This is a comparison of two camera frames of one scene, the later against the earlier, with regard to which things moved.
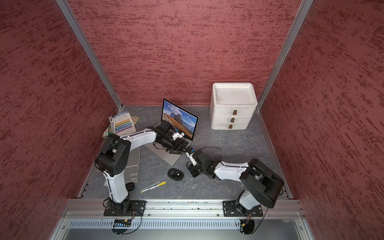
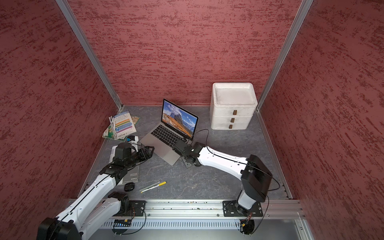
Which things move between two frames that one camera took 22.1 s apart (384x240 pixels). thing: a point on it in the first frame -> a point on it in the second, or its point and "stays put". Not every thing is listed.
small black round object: x=130 y=186 stays put
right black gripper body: x=195 y=170 -> x=185 y=156
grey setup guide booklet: x=132 y=173 stays put
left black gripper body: x=171 y=146 -> x=140 y=156
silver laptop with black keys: x=184 y=122 stays put
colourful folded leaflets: x=120 y=124 stays put
